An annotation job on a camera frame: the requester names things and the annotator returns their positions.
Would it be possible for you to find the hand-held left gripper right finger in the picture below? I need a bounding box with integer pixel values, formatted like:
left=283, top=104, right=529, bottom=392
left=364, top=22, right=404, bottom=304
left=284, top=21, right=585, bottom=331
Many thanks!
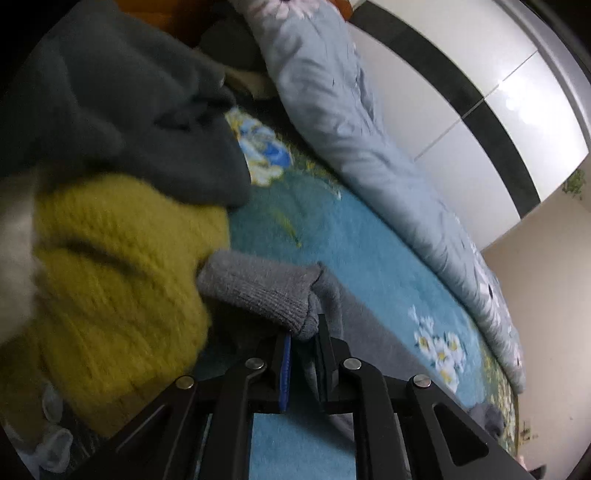
left=315, top=314, right=532, bottom=480

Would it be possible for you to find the teal floral blanket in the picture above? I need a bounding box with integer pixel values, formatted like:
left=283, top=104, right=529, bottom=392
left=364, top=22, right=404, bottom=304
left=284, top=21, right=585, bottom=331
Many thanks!
left=198, top=106, right=522, bottom=480

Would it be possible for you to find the grey knit sweater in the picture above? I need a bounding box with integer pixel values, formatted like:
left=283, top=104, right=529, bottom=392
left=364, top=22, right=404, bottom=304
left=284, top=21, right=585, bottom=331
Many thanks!
left=196, top=249, right=506, bottom=439

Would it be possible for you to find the light blue floral quilt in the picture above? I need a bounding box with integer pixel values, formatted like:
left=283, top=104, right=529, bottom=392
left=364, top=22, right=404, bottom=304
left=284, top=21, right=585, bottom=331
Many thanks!
left=228, top=0, right=527, bottom=393

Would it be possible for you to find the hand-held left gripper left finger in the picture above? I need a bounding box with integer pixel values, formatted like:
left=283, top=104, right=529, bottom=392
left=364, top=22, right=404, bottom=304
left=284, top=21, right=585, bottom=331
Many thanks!
left=92, top=330, right=294, bottom=480

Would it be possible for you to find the beige fuzzy sweater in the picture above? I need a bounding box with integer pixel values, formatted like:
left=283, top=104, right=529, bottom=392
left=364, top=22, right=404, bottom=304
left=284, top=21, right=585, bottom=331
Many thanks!
left=0, top=171, right=42, bottom=342

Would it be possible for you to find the dark grey sweatshirt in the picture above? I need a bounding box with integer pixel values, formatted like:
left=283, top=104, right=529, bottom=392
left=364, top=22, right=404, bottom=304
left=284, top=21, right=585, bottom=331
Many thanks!
left=0, top=0, right=252, bottom=208

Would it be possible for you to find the olive green knit sweater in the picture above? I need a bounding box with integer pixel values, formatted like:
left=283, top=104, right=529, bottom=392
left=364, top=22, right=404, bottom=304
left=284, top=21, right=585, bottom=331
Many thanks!
left=0, top=173, right=232, bottom=439

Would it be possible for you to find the green plant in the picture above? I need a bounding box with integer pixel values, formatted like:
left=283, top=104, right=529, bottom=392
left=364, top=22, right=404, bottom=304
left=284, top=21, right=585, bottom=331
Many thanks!
left=561, top=168, right=587, bottom=201

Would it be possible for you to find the white wardrobe with black stripe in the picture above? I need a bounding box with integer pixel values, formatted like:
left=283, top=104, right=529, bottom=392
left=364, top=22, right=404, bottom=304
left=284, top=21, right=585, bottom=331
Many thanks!
left=346, top=0, right=591, bottom=250

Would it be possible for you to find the pale blue thin shirt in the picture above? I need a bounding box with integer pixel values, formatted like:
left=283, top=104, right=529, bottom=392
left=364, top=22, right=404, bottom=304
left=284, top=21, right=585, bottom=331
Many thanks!
left=14, top=383, right=75, bottom=474

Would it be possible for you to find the orange wooden headboard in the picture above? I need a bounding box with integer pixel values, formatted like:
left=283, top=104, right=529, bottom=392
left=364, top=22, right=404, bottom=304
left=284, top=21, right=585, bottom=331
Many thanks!
left=113, top=0, right=354, bottom=47

